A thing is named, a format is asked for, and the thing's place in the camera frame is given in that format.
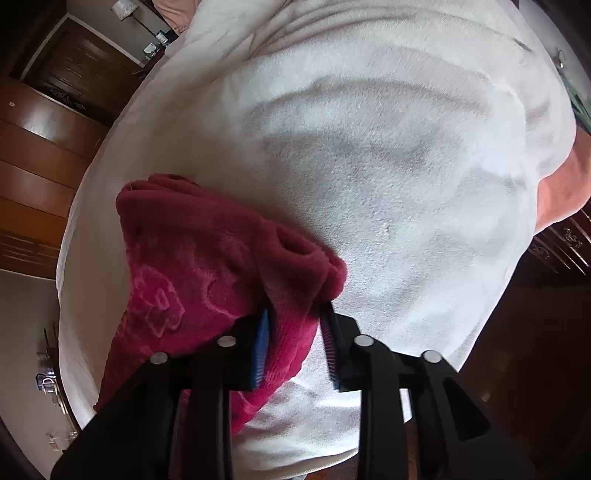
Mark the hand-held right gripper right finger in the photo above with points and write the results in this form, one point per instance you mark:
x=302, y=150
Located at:
x=330, y=353

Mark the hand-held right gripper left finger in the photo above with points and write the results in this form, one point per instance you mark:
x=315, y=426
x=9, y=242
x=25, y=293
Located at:
x=260, y=353

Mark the red fleece towel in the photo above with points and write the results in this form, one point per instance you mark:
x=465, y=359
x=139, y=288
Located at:
x=194, y=258

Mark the white fleece blanket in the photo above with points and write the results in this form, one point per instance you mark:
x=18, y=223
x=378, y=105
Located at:
x=369, y=161

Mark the dark ornate wooden dresser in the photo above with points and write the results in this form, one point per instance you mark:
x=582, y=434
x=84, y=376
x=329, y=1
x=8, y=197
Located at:
x=563, y=249

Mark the pink bed sheet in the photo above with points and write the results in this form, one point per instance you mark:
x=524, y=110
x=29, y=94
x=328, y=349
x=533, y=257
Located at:
x=568, y=189

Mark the brown wooden wardrobe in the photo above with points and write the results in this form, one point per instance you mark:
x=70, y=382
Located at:
x=37, y=161

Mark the dark nightstand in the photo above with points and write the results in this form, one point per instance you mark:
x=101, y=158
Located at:
x=154, y=53

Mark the dark wooden door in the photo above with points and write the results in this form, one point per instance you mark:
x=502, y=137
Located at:
x=78, y=60

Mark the pink pillow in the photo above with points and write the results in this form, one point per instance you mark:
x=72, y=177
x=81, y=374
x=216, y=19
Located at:
x=173, y=11

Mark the white shade lamp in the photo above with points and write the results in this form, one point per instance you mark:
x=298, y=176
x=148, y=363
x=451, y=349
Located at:
x=122, y=9

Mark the metal frame stand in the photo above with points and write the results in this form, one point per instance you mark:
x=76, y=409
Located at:
x=51, y=383

